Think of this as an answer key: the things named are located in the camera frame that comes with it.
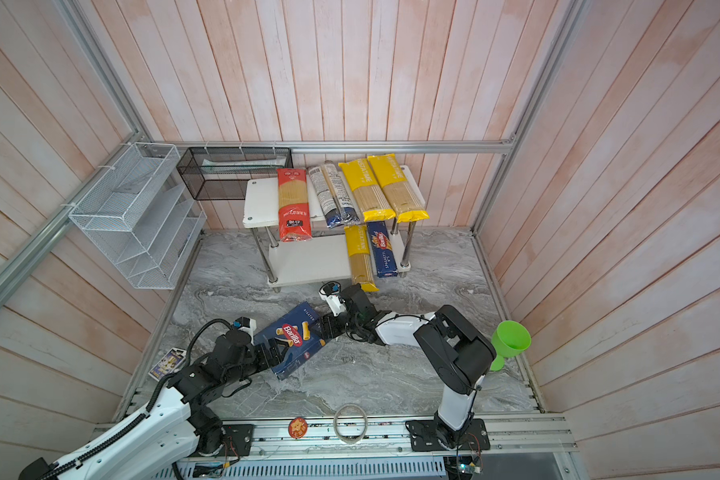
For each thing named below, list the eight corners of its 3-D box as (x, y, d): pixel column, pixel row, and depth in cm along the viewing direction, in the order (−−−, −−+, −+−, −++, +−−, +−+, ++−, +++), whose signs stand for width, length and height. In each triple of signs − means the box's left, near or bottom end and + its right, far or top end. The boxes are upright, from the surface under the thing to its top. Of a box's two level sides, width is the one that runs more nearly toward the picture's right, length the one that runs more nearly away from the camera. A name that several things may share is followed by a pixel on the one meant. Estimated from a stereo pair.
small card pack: (150, 376, 86) (146, 373, 84) (179, 347, 91) (175, 344, 90) (161, 384, 84) (156, 382, 83) (189, 354, 90) (186, 351, 88)
